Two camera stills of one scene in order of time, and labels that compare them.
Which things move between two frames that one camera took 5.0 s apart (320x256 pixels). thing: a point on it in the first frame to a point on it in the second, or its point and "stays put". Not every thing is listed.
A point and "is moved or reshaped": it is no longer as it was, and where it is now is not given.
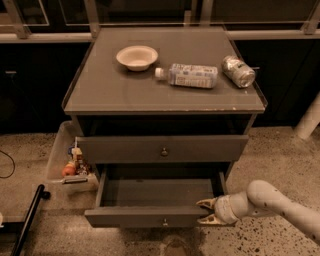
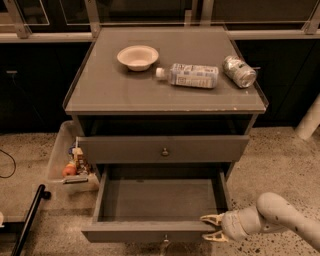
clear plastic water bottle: [189, 75] stays put
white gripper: [224, 209] to [232, 224]
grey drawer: [153, 202] is moved or reshaped
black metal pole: [39, 195] stays put
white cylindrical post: [310, 120] stays put
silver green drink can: [238, 71] stays put
